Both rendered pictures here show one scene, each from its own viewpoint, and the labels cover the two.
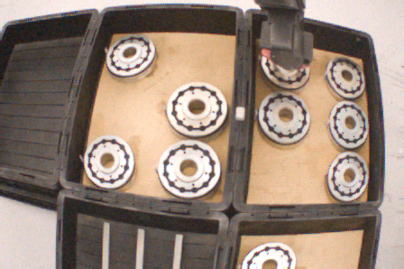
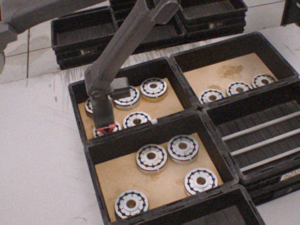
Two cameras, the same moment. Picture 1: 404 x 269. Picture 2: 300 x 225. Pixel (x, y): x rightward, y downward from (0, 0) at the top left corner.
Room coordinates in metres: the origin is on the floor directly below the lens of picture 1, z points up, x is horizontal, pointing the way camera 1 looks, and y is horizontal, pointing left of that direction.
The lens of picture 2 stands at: (0.72, 0.62, 1.83)
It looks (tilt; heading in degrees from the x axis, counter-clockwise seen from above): 48 degrees down; 247
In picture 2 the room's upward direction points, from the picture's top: 8 degrees counter-clockwise
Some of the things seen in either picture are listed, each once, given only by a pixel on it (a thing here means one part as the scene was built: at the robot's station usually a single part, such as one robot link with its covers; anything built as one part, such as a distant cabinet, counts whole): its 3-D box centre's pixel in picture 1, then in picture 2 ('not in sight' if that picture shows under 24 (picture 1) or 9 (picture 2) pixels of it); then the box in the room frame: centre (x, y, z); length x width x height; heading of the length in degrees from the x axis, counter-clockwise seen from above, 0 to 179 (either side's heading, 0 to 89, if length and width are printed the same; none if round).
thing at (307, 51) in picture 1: (288, 34); (101, 107); (0.54, -0.17, 0.98); 0.10 x 0.07 x 0.07; 72
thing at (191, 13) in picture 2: not in sight; (208, 30); (-0.49, -0.98, 0.37); 0.40 x 0.30 x 0.45; 163
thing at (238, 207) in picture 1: (322, 106); (129, 97); (0.42, -0.22, 0.92); 0.40 x 0.30 x 0.02; 169
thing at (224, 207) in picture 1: (150, 89); (157, 165); (0.48, 0.08, 0.92); 0.40 x 0.30 x 0.02; 169
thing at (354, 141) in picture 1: (350, 124); (126, 95); (0.41, -0.29, 0.86); 0.10 x 0.10 x 0.01
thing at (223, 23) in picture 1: (152, 103); (158, 174); (0.48, 0.08, 0.87); 0.40 x 0.30 x 0.11; 169
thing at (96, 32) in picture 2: not in sight; (90, 54); (0.28, -1.21, 0.37); 0.40 x 0.30 x 0.45; 163
